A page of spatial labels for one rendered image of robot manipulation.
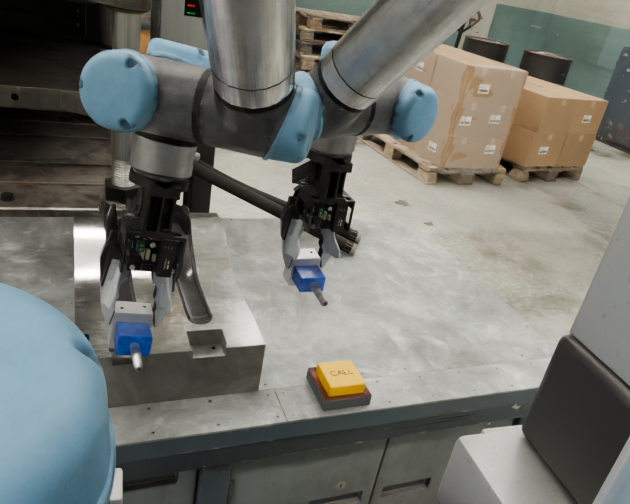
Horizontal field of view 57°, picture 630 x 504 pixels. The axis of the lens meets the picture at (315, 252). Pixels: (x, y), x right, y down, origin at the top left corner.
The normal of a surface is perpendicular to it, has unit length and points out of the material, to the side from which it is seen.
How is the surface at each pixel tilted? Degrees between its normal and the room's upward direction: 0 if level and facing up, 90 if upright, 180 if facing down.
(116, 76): 79
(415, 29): 117
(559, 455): 90
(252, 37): 121
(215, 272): 18
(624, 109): 90
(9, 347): 8
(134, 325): 11
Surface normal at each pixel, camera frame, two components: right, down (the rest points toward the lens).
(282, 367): 0.17, -0.88
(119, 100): -0.14, 0.24
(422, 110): 0.65, 0.44
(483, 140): 0.42, 0.33
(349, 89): -0.29, 0.76
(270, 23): 0.50, 0.76
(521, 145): -0.87, 0.07
